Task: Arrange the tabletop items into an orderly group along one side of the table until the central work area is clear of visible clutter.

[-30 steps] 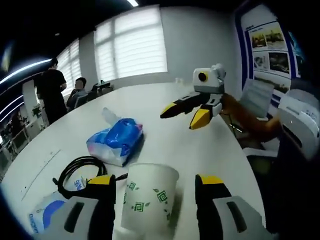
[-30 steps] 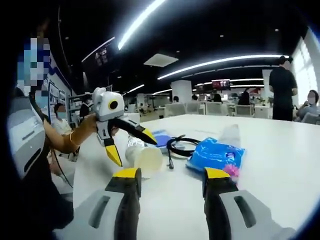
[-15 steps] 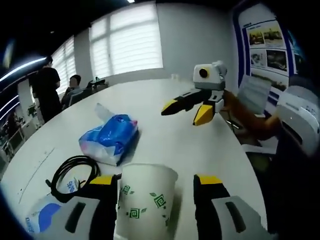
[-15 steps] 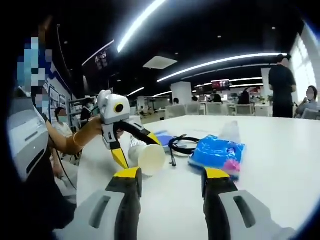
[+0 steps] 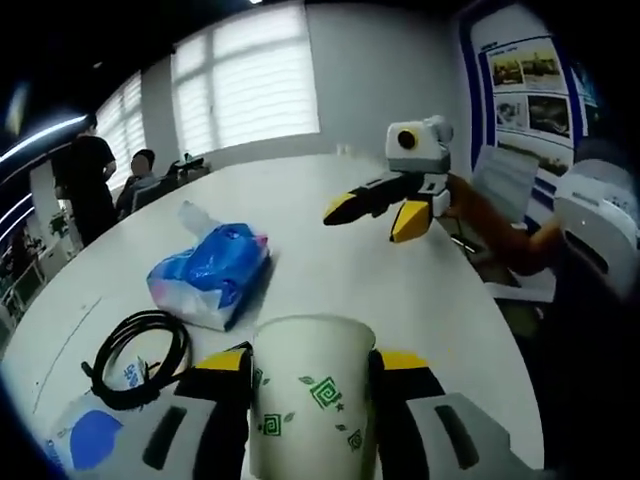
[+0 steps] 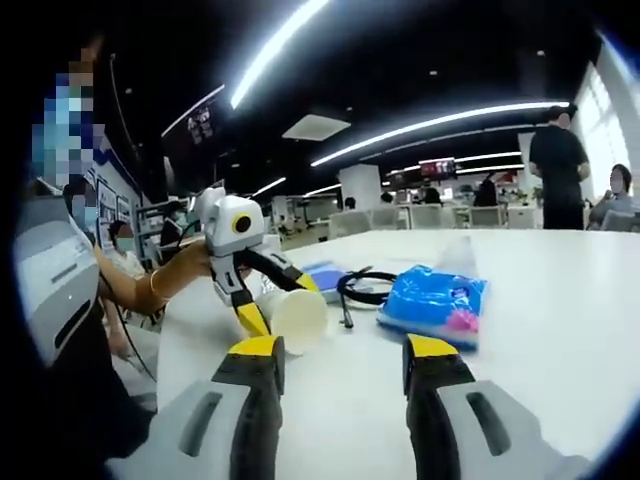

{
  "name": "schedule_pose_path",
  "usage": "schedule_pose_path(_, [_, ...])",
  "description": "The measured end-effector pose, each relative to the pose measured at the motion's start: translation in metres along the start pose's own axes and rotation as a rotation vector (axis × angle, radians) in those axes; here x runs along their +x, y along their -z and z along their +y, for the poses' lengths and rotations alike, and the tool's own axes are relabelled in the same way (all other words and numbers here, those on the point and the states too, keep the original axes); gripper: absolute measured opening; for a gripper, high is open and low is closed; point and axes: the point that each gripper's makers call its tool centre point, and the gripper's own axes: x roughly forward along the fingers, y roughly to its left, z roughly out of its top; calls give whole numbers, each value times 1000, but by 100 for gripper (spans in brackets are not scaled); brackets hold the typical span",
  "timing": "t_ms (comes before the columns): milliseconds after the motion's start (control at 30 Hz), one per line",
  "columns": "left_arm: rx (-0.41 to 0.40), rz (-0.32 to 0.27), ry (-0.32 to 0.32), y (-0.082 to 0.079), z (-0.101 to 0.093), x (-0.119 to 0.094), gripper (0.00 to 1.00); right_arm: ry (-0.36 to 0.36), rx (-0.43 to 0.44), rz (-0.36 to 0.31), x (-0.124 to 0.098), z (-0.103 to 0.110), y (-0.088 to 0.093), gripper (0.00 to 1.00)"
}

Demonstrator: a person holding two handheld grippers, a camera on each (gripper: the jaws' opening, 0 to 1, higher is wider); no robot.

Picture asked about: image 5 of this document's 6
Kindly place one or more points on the white paper cup green print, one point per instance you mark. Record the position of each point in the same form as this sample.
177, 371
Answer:
310, 400

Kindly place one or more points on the curved ceiling light strip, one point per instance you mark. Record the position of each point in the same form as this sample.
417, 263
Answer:
50, 132

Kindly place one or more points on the wall poster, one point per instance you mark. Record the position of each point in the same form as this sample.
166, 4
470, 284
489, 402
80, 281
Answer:
530, 110

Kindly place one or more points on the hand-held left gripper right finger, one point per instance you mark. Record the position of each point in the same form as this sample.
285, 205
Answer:
425, 425

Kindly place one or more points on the white office chair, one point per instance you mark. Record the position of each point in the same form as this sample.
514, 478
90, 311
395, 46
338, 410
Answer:
155, 192

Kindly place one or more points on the blue tissue pack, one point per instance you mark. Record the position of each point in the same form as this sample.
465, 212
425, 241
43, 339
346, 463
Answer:
215, 270

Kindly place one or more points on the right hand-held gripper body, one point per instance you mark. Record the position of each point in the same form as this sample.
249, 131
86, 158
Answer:
425, 155

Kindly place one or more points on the large window with blinds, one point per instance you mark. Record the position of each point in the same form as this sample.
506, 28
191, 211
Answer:
250, 90

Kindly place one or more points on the clear bag with blue disc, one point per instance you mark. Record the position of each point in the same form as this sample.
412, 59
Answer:
95, 435

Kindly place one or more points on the white table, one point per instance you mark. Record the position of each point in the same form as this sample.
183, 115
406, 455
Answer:
325, 280

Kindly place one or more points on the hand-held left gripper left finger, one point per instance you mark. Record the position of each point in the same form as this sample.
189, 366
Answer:
200, 425

